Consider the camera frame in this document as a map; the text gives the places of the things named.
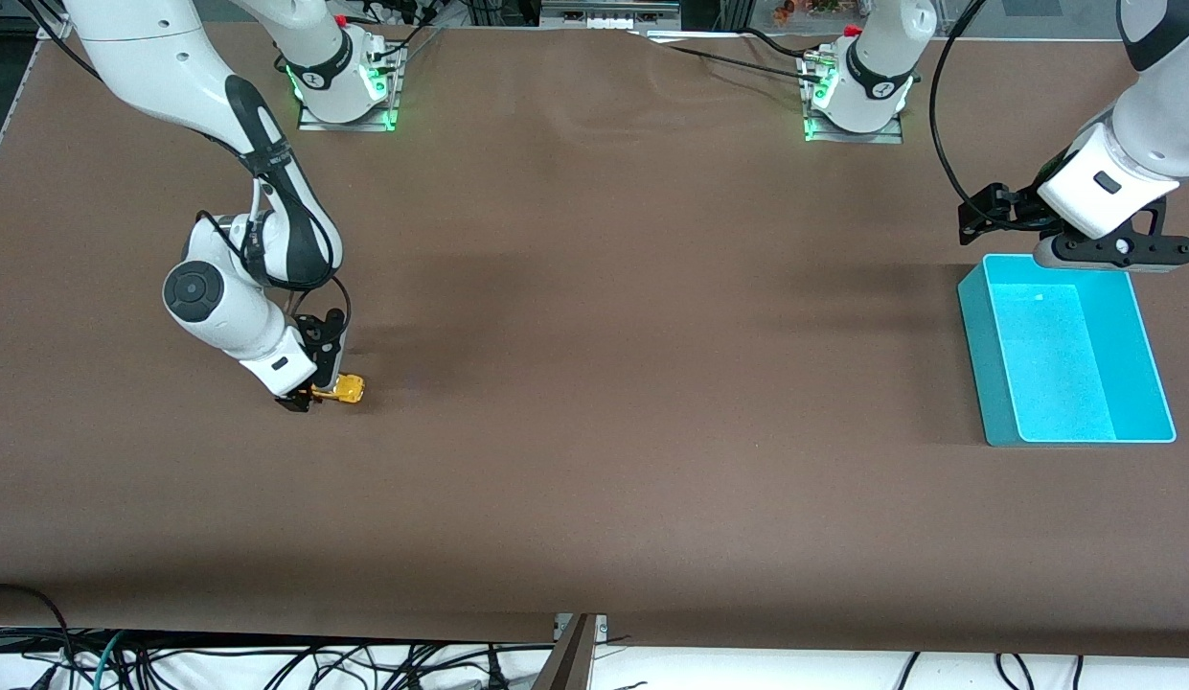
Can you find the yellow beetle toy car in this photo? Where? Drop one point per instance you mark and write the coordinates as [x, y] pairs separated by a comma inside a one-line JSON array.
[[348, 389]]

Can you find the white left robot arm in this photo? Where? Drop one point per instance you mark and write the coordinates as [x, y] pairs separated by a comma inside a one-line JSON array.
[[1140, 144]]

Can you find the teal plastic bin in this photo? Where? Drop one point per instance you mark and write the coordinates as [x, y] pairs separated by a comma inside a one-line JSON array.
[[1054, 364]]

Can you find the brown table cover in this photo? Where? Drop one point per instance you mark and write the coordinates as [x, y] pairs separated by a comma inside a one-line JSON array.
[[594, 383]]

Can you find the white power strip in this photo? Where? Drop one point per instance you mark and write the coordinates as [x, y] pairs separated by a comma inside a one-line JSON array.
[[613, 22]]

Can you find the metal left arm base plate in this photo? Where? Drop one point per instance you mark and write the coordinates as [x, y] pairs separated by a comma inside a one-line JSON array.
[[881, 137]]

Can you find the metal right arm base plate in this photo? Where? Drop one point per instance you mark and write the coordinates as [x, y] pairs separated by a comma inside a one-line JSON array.
[[364, 126]]

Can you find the grey metal table bracket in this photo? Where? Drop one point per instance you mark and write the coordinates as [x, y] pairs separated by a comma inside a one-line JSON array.
[[570, 661]]

